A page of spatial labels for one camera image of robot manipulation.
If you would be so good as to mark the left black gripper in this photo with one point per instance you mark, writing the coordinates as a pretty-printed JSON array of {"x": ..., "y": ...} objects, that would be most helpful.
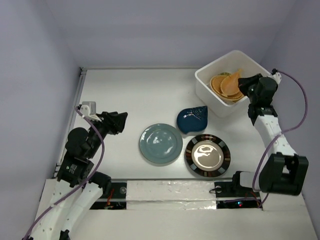
[{"x": 114, "y": 121}]

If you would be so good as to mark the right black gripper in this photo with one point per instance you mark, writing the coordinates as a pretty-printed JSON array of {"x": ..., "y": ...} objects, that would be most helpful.
[{"x": 244, "y": 82}]

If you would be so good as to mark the fish-shaped woven bamboo plate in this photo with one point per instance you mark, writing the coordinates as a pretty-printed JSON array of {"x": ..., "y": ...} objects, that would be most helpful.
[{"x": 229, "y": 85}]

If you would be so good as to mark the round woven bamboo plate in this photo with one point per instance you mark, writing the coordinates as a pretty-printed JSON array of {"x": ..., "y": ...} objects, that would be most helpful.
[{"x": 215, "y": 84}]

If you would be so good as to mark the teal round ceramic plate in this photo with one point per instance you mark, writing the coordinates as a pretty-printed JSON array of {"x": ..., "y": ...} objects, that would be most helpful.
[{"x": 160, "y": 143}]

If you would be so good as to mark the dark blue leaf-shaped dish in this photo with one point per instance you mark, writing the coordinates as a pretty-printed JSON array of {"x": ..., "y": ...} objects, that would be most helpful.
[{"x": 193, "y": 119}]

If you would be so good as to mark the black striped-rim round plate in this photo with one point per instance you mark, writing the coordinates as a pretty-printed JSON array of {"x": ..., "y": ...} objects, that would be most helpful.
[{"x": 207, "y": 155}]

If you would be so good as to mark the yellow round plastic plate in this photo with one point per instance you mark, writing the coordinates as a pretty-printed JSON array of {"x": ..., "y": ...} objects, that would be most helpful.
[{"x": 232, "y": 98}]

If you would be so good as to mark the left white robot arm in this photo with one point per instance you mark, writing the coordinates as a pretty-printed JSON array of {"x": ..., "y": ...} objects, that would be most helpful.
[{"x": 78, "y": 183}]

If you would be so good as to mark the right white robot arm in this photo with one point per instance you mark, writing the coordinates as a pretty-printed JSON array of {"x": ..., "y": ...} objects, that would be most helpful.
[{"x": 280, "y": 170}]

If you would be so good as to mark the white plastic bin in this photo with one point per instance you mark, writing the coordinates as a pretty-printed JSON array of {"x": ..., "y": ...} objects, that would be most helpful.
[{"x": 229, "y": 62}]

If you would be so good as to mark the white foam base bar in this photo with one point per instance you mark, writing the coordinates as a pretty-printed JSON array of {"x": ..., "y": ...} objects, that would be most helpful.
[{"x": 170, "y": 195}]

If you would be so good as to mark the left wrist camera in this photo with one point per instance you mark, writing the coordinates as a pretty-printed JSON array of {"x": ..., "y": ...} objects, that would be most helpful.
[{"x": 88, "y": 109}]

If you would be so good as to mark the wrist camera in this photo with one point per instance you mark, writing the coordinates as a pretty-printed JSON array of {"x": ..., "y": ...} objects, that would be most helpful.
[
  {"x": 275, "y": 74},
  {"x": 88, "y": 109}
]

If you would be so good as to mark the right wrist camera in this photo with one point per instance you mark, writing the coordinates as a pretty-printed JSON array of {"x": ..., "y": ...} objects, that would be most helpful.
[{"x": 275, "y": 74}]

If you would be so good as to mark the aluminium frame rail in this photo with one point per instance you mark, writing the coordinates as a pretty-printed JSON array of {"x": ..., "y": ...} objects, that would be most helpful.
[{"x": 72, "y": 117}]

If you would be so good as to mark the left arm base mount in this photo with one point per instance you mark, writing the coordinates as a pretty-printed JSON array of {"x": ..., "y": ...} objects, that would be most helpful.
[{"x": 115, "y": 199}]

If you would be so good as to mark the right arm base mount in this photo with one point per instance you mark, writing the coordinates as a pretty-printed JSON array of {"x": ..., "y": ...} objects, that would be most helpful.
[{"x": 231, "y": 195}]

